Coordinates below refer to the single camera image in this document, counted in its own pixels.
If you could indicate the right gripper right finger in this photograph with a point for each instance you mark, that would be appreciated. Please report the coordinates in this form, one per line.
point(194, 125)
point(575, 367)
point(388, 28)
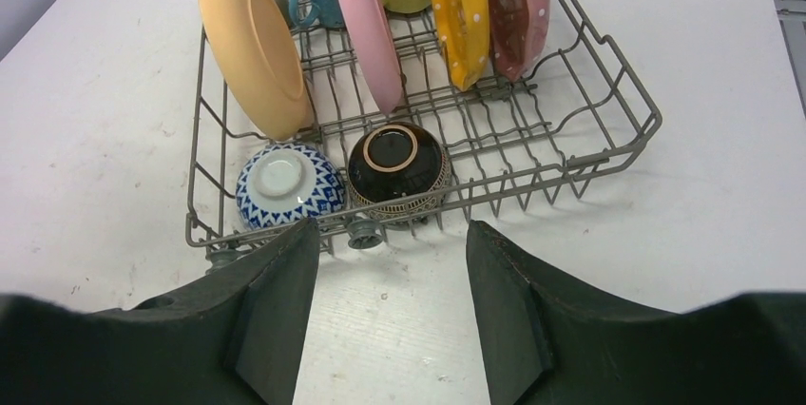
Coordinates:
point(548, 337)

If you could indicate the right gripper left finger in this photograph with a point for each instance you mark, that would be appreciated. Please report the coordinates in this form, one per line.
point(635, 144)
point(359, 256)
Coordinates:
point(232, 337)

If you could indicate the orange patterned small bowl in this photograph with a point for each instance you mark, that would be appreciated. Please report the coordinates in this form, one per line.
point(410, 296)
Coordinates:
point(286, 183)

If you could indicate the dark brown glazed bowl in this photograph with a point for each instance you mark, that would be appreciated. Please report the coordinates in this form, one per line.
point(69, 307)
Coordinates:
point(398, 165)

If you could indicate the grey wire dish rack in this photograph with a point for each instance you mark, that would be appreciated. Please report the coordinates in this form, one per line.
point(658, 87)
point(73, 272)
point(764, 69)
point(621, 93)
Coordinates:
point(579, 114)

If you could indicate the beige bear print plate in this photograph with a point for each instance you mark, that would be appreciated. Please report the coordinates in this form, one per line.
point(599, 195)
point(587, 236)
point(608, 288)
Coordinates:
point(259, 61)

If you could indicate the light pink bottom plate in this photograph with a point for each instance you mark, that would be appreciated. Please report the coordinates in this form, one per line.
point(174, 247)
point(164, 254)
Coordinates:
point(371, 37)

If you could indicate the pink polka dot plate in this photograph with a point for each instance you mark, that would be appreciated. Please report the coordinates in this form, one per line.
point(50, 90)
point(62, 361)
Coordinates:
point(518, 35)

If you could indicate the yellow plate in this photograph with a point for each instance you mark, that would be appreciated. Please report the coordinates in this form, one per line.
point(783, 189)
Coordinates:
point(462, 28)

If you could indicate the aluminium side rail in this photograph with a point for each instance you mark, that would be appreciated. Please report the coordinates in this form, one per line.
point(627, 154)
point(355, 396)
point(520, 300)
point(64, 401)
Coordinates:
point(791, 17)

